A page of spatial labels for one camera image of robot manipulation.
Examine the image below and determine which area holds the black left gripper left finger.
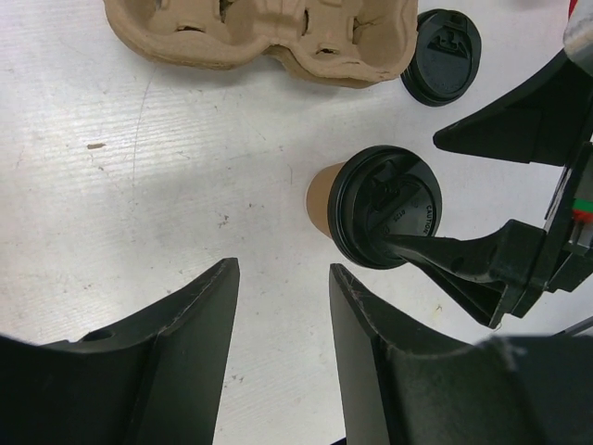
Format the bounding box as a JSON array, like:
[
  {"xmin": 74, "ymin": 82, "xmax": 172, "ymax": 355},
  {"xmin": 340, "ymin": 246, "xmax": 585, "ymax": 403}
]
[{"xmin": 1, "ymin": 258, "xmax": 240, "ymax": 444}]

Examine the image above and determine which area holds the pulp cup carrier tray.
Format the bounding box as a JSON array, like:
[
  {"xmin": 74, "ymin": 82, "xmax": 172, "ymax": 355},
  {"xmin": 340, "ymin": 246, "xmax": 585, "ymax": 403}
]
[{"xmin": 105, "ymin": 0, "xmax": 418, "ymax": 88}]

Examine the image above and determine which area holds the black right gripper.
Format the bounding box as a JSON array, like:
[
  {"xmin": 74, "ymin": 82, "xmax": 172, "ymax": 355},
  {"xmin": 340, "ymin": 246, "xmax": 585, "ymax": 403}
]
[{"xmin": 385, "ymin": 51, "xmax": 592, "ymax": 328}]

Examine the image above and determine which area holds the black coffee lid stack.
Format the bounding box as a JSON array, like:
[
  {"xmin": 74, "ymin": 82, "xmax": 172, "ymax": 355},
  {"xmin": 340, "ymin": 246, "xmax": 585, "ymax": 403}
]
[{"xmin": 401, "ymin": 9, "xmax": 482, "ymax": 108}]

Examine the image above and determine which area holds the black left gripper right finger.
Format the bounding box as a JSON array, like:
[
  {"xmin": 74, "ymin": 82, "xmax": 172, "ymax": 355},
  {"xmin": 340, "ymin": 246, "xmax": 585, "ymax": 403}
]
[{"xmin": 329, "ymin": 264, "xmax": 592, "ymax": 444}]

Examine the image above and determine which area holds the kraft paper coffee cup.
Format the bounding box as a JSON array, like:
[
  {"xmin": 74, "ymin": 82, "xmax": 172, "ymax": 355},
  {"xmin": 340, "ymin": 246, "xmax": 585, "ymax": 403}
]
[{"xmin": 306, "ymin": 162, "xmax": 345, "ymax": 238}]

